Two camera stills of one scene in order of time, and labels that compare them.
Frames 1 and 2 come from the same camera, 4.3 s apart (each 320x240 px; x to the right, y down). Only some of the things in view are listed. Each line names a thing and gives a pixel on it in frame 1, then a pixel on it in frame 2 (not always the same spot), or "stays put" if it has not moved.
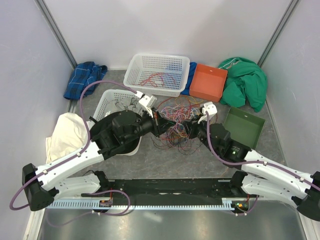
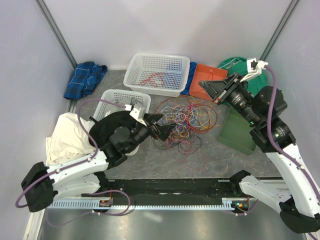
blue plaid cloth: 84,73 stays put
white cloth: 70,135 stays put
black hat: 116,133 stays put
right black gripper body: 196,129 -> 234,88
